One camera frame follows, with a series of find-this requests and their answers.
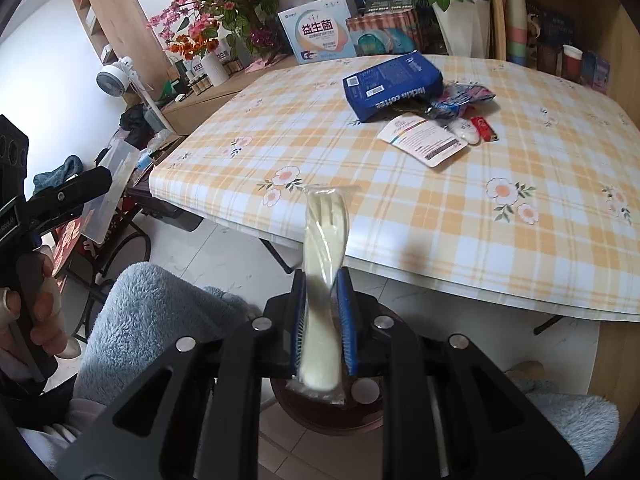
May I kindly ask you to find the white faceted flower pot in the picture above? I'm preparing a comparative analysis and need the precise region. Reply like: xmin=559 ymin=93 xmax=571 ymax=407
xmin=431 ymin=0 xmax=494 ymax=60

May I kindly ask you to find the black table leg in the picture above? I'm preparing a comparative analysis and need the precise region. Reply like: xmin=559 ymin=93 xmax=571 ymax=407
xmin=259 ymin=236 xmax=297 ymax=275

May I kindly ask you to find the pile of clothes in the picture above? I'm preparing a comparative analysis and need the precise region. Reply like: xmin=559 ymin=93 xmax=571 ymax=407
xmin=119 ymin=106 xmax=152 ymax=147

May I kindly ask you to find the wooden sideboard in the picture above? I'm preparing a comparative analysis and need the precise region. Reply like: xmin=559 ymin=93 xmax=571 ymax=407
xmin=159 ymin=54 xmax=302 ymax=137

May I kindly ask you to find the wooden wall shelf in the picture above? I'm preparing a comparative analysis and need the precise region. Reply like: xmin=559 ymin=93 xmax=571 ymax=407
xmin=66 ymin=0 xmax=177 ymax=97

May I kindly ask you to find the pink cloth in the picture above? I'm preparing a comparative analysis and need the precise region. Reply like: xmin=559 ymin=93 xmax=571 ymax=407
xmin=246 ymin=56 xmax=282 ymax=74

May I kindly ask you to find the white desk fan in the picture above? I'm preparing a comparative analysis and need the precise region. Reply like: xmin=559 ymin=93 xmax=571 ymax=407
xmin=96 ymin=55 xmax=174 ymax=137

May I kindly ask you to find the orange flower bunch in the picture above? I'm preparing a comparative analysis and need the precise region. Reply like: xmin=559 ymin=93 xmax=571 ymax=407
xmin=166 ymin=34 xmax=212 ymax=62

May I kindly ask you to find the marbled storage box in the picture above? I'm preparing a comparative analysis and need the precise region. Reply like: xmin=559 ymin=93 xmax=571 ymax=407
xmin=345 ymin=7 xmax=424 ymax=57

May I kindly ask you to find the checkered floral tablecloth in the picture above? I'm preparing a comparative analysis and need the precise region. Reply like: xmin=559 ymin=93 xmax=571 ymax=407
xmin=149 ymin=54 xmax=640 ymax=323

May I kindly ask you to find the plastic fork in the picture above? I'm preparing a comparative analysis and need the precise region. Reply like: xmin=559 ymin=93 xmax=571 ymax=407
xmin=287 ymin=184 xmax=359 ymax=407

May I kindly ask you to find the teal cloth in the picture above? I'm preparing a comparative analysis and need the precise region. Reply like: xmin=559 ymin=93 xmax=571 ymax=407
xmin=31 ymin=154 xmax=84 ymax=194

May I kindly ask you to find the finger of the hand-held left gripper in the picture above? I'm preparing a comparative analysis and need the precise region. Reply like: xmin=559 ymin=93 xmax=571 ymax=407
xmin=27 ymin=166 xmax=114 ymax=223

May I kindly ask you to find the white ribbed vase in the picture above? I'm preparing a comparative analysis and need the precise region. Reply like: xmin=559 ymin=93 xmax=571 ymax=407
xmin=200 ymin=51 xmax=231 ymax=87

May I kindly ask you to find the white and blue carton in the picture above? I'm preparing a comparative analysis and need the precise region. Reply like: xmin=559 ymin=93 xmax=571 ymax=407
xmin=277 ymin=0 xmax=358 ymax=65

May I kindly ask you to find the purple foil wrapper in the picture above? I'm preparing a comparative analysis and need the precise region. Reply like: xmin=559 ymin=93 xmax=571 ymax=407
xmin=429 ymin=81 xmax=497 ymax=122

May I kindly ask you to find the pink blossom arrangement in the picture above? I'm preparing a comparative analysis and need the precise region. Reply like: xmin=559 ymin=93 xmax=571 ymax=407
xmin=146 ymin=0 xmax=312 ymax=58

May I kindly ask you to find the person's right leg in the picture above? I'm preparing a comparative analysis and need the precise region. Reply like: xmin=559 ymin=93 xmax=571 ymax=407
xmin=504 ymin=359 xmax=622 ymax=478

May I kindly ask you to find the brown cup with white lid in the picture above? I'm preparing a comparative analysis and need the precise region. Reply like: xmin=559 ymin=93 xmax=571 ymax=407
xmin=562 ymin=44 xmax=584 ymax=82

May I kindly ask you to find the stack of pastel cups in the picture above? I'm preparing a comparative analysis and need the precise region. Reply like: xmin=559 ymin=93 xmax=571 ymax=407
xmin=504 ymin=0 xmax=529 ymax=65

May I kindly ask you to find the person's left leg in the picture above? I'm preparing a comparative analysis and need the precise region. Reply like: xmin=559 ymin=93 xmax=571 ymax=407
xmin=74 ymin=261 xmax=257 ymax=413

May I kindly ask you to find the blue coffee bag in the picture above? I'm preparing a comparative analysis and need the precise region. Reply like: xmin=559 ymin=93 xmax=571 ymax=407
xmin=342 ymin=51 xmax=445 ymax=124

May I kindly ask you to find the clear plastic container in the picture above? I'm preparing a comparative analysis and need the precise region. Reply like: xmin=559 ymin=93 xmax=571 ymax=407
xmin=79 ymin=134 xmax=142 ymax=245

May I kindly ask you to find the purple flower bunch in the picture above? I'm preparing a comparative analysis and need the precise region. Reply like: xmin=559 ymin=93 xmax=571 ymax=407
xmin=249 ymin=29 xmax=278 ymax=53

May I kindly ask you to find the row of black packets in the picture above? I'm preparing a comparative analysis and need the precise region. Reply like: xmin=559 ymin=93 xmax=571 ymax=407
xmin=364 ymin=0 xmax=416 ymax=15

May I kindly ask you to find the small red wrapper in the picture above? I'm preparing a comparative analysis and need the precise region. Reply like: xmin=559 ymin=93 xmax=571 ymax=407
xmin=471 ymin=116 xmax=500 ymax=142

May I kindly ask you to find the small white wrapper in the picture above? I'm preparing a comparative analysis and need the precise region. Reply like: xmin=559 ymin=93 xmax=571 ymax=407
xmin=447 ymin=117 xmax=482 ymax=146

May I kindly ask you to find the red round cushion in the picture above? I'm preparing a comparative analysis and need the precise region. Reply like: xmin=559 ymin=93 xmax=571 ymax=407
xmin=51 ymin=219 xmax=85 ymax=277

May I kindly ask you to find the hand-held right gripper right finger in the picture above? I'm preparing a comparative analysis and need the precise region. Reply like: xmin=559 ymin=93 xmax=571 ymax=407
xmin=336 ymin=269 xmax=587 ymax=480

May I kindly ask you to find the person's leg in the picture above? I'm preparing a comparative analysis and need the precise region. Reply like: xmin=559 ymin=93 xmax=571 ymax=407
xmin=74 ymin=261 xmax=257 ymax=413
xmin=504 ymin=359 xmax=622 ymax=478

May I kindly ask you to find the white card packet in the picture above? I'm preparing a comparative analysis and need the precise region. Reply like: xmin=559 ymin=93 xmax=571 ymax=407
xmin=377 ymin=114 xmax=469 ymax=167

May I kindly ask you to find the black chair frame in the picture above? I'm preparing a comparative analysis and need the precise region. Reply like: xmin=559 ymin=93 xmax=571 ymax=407
xmin=64 ymin=199 xmax=153 ymax=343

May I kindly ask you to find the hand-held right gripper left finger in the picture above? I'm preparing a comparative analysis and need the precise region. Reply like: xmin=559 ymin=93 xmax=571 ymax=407
xmin=55 ymin=269 xmax=307 ymax=480

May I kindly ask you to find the person's left hand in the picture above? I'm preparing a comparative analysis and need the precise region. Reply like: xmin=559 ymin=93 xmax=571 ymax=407
xmin=0 ymin=245 xmax=69 ymax=363

